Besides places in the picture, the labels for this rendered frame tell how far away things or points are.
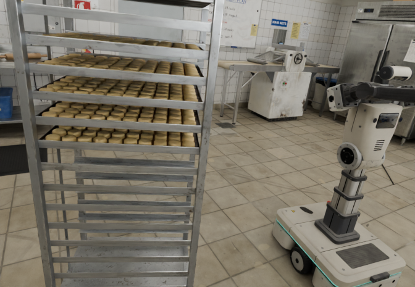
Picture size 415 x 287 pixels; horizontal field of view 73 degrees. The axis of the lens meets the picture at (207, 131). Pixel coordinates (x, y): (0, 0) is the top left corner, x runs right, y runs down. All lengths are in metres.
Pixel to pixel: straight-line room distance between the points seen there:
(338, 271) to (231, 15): 4.20
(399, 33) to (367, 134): 3.61
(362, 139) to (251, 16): 3.99
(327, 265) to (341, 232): 0.25
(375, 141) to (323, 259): 0.73
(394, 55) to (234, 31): 2.50
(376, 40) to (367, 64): 0.38
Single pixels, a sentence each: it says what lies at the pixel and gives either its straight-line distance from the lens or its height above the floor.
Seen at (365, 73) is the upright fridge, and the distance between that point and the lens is 5.36.
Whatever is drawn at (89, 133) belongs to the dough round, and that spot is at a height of 0.97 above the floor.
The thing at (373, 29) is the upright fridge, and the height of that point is 1.64.
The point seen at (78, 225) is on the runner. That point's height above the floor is 0.60.
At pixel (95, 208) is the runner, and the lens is 1.25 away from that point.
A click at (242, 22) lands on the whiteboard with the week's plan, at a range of 5.24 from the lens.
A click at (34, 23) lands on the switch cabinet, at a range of 4.10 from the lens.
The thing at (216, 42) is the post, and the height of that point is 1.37.
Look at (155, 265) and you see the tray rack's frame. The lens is 1.75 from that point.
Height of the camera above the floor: 1.41
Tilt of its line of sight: 20 degrees down
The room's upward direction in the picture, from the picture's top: 6 degrees clockwise
